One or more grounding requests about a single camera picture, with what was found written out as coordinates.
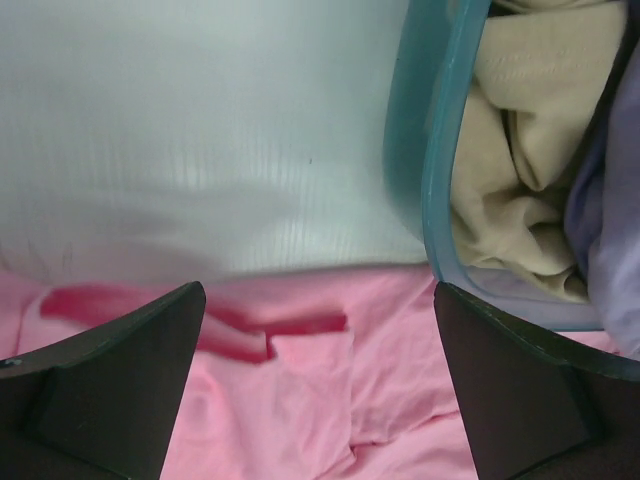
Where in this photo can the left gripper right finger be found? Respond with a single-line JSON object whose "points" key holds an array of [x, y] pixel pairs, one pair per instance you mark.
{"points": [[536, 404]]}

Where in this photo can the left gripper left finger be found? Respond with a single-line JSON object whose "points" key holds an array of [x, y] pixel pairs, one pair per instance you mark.
{"points": [[101, 404]]}

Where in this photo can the pink t shirt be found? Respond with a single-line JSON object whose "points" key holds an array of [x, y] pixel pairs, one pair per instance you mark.
{"points": [[312, 376]]}

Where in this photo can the purple t shirt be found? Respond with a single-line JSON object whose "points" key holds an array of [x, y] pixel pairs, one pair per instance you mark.
{"points": [[602, 216]]}

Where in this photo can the beige t shirt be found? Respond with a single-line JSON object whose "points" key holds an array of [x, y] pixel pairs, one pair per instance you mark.
{"points": [[539, 74]]}

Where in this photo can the teal plastic basket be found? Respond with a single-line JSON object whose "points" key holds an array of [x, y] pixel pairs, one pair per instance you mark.
{"points": [[431, 82]]}

